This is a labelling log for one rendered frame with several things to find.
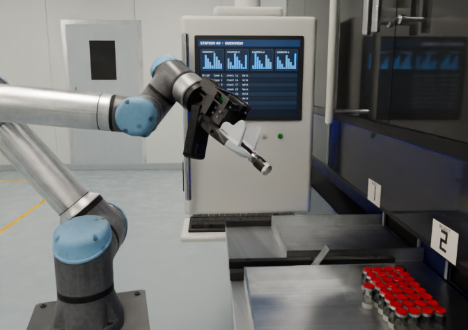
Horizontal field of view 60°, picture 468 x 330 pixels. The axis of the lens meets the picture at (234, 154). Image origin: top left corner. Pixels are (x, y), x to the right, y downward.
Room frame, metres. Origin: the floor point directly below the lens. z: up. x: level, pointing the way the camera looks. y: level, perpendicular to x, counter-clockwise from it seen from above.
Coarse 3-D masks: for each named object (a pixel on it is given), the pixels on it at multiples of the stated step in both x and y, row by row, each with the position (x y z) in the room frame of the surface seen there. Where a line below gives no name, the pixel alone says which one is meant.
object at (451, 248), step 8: (432, 224) 0.77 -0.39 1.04; (440, 224) 0.74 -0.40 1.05; (432, 232) 0.77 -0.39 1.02; (440, 232) 0.74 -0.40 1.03; (448, 232) 0.72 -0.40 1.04; (432, 240) 0.76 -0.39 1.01; (448, 240) 0.71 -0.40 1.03; (456, 240) 0.69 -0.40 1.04; (432, 248) 0.76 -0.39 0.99; (448, 248) 0.71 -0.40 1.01; (456, 248) 0.69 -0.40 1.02; (448, 256) 0.71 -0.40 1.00; (456, 256) 0.69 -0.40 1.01
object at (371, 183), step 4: (368, 180) 1.11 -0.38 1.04; (372, 180) 1.08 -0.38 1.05; (368, 184) 1.11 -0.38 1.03; (372, 184) 1.08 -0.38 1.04; (376, 184) 1.05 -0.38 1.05; (368, 188) 1.11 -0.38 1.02; (372, 188) 1.08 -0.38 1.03; (376, 188) 1.05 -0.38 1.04; (380, 188) 1.03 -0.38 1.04; (368, 192) 1.10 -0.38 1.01; (372, 192) 1.08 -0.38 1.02; (376, 192) 1.05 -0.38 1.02; (380, 192) 1.03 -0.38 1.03; (368, 196) 1.10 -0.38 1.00; (372, 196) 1.08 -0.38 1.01; (376, 196) 1.05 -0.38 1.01; (372, 200) 1.08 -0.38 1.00; (376, 200) 1.05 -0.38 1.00; (376, 204) 1.05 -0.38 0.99
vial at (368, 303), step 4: (364, 284) 0.74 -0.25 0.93; (368, 284) 0.74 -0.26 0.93; (372, 284) 0.74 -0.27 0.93; (364, 288) 0.73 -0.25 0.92; (368, 288) 0.72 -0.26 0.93; (372, 288) 0.72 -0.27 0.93; (364, 292) 0.73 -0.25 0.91; (368, 292) 0.73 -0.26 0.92; (372, 292) 0.73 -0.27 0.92; (364, 296) 0.73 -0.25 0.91; (368, 296) 0.72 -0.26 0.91; (372, 296) 0.72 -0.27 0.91; (364, 300) 0.73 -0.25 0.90; (368, 300) 0.72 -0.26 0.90; (372, 300) 0.72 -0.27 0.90; (364, 304) 0.73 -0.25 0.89; (368, 304) 0.72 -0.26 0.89; (372, 304) 0.72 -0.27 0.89; (368, 308) 0.72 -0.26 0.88
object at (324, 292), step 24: (360, 264) 0.85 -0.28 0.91; (384, 264) 0.85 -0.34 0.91; (264, 288) 0.80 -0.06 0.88; (288, 288) 0.80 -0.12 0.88; (312, 288) 0.80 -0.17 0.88; (336, 288) 0.80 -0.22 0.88; (360, 288) 0.80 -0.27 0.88; (264, 312) 0.71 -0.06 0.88; (288, 312) 0.71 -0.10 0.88; (312, 312) 0.71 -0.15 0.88; (336, 312) 0.71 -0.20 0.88; (360, 312) 0.71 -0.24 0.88
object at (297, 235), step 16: (272, 224) 1.16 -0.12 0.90; (288, 224) 1.18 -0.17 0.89; (304, 224) 1.19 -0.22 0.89; (320, 224) 1.19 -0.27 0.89; (336, 224) 1.19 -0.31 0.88; (352, 224) 1.19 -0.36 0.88; (368, 224) 1.20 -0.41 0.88; (288, 240) 1.07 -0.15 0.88; (304, 240) 1.07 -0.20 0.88; (320, 240) 1.07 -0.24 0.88; (336, 240) 1.07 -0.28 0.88; (352, 240) 1.07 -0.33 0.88; (368, 240) 1.07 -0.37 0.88; (384, 240) 1.07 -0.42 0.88; (288, 256) 0.93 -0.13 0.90; (304, 256) 0.93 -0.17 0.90; (400, 256) 0.94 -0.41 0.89; (416, 256) 0.94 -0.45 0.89
